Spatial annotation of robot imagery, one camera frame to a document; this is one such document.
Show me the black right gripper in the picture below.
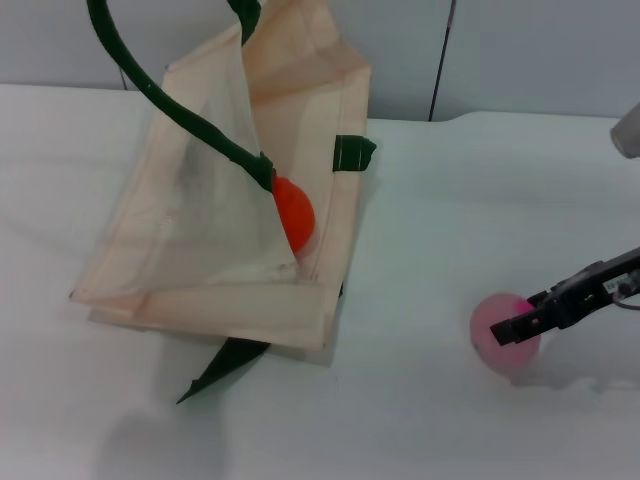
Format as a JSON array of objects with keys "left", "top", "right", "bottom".
[{"left": 489, "top": 244, "right": 640, "bottom": 347}]

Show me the orange toy fruit with stem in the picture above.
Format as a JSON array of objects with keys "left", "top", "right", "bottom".
[{"left": 272, "top": 174, "right": 316, "bottom": 254}]

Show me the thin dark background pole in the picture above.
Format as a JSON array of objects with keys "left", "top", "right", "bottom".
[{"left": 428, "top": 0, "right": 457, "bottom": 122}]

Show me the pink toy peach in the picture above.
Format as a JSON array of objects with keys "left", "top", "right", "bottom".
[{"left": 469, "top": 293, "right": 543, "bottom": 381}]

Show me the beige handbag with green handles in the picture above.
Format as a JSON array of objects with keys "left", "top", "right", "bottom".
[{"left": 68, "top": 0, "right": 377, "bottom": 405}]

